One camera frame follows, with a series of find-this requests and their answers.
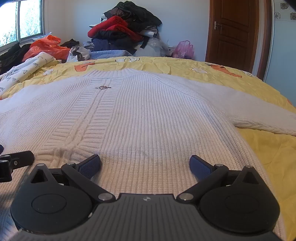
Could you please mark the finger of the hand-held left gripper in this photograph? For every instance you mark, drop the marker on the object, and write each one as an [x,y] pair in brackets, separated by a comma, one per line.
[19,158]
[1,149]

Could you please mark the pink plastic bag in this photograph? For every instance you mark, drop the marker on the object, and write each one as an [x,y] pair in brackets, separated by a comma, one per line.
[183,49]

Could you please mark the window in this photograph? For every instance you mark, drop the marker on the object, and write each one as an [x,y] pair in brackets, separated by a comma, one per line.
[30,18]

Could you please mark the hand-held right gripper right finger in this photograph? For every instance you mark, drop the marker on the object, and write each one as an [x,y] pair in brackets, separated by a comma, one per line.
[198,167]

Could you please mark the white printed plastic bag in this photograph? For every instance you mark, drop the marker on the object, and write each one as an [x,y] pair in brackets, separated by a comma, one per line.
[77,54]

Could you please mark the clear plastic bag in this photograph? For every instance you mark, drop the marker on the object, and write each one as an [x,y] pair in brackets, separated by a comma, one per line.
[155,47]

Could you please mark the orange plastic bag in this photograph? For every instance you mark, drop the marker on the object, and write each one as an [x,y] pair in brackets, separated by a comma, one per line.
[44,47]

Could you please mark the light blue knit blanket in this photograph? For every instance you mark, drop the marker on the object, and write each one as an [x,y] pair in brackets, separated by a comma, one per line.
[108,55]

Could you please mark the pile of dark and red clothes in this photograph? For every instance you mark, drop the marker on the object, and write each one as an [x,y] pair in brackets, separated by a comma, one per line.
[120,30]

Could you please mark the white knit sweater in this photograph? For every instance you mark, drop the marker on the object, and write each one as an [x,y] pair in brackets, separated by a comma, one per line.
[148,115]

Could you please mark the white script print quilt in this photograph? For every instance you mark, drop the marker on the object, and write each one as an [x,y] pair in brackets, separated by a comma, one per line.
[23,69]

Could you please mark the metal brooch pin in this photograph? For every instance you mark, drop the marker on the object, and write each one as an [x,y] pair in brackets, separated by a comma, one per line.
[102,87]

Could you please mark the yellow carrot print quilt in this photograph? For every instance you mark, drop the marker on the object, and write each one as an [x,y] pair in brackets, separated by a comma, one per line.
[266,88]

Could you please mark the brown wooden door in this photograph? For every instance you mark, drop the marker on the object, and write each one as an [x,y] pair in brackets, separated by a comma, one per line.
[233,34]

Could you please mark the black clothing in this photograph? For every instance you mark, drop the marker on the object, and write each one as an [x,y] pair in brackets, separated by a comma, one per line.
[11,55]

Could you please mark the dark brown cloth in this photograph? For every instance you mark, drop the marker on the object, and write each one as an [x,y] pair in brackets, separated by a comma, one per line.
[70,43]

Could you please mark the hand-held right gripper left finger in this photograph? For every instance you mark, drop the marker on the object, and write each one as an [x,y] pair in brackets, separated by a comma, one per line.
[90,167]

